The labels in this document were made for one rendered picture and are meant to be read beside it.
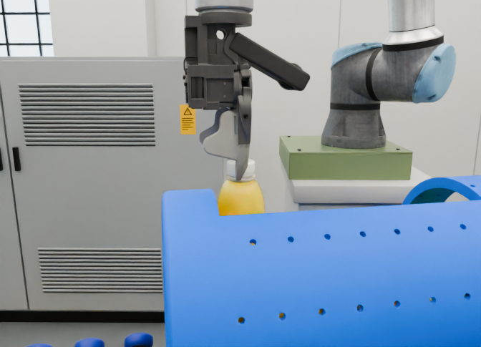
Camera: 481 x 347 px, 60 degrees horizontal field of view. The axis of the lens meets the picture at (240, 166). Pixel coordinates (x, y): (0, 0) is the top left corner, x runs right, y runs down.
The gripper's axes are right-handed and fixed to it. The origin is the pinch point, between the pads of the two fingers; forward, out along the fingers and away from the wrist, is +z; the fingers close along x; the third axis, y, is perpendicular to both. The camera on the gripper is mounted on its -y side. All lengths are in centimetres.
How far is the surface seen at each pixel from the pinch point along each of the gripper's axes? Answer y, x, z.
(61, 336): 69, -152, 126
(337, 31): -121, -255, -40
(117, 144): 34, -155, 23
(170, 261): 10.1, 15.7, 5.9
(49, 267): 74, -162, 90
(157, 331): 19, -148, 126
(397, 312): -13.6, 19.5, 12.1
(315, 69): -105, -258, -12
